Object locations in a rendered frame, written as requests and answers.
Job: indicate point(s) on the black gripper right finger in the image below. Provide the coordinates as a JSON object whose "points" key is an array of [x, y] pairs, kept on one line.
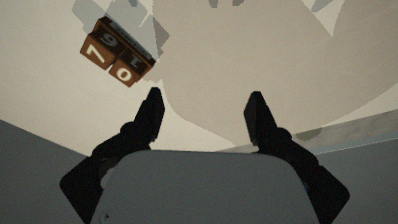
{"points": [[327, 194]]}

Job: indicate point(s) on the brown wooden cube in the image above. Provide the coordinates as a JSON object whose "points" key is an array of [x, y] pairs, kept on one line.
{"points": [[102, 48], [128, 68]]}

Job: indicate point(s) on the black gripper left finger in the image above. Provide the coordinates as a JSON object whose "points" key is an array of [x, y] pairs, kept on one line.
{"points": [[82, 184]]}

